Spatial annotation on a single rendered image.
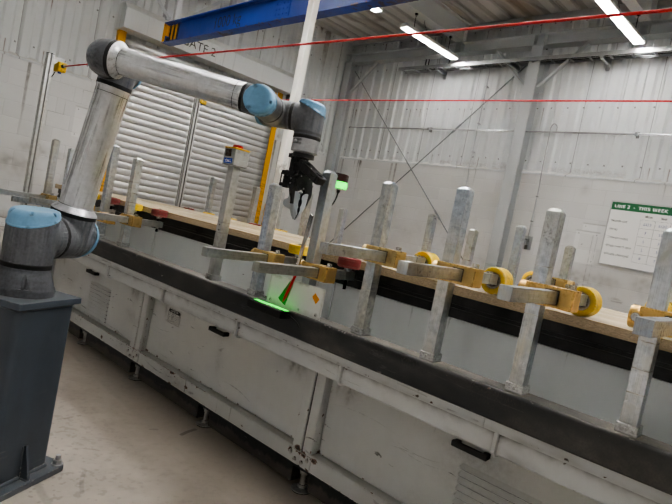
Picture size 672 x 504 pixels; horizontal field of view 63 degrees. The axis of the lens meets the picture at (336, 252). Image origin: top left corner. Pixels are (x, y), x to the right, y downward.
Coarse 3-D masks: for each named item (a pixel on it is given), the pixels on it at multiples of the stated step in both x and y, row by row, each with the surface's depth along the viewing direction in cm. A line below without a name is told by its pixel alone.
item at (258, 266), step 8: (256, 264) 159; (264, 264) 160; (272, 264) 162; (280, 264) 165; (288, 264) 170; (264, 272) 161; (272, 272) 163; (280, 272) 165; (288, 272) 168; (296, 272) 170; (304, 272) 173; (312, 272) 175; (344, 272) 187; (352, 272) 190; (352, 280) 191
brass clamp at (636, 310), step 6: (636, 306) 118; (642, 306) 116; (630, 312) 117; (636, 312) 117; (642, 312) 116; (648, 312) 115; (654, 312) 114; (660, 312) 114; (666, 312) 113; (630, 318) 117; (630, 324) 118
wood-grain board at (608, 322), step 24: (168, 216) 274; (192, 216) 283; (216, 216) 358; (288, 240) 236; (432, 288) 172; (456, 288) 167; (480, 288) 177; (552, 312) 148; (600, 312) 178; (624, 336) 136
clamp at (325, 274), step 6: (306, 264) 181; (312, 264) 179; (318, 264) 180; (318, 270) 177; (324, 270) 176; (330, 270) 176; (336, 270) 178; (318, 276) 177; (324, 276) 175; (330, 276) 177; (324, 282) 175; (330, 282) 177
